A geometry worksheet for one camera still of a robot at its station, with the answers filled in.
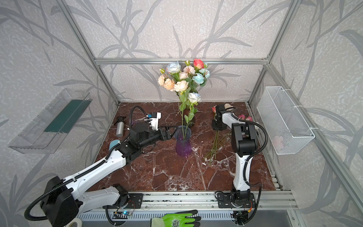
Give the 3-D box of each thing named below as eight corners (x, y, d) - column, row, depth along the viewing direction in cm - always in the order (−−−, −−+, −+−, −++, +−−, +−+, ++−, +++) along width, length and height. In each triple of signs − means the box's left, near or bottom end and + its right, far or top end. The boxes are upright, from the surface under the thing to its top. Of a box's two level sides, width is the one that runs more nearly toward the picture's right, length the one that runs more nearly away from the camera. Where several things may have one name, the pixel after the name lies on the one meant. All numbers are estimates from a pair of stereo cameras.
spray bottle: (113, 138, 100) (111, 136, 98) (116, 118, 112) (115, 116, 109) (123, 137, 101) (121, 134, 99) (125, 117, 113) (124, 115, 110)
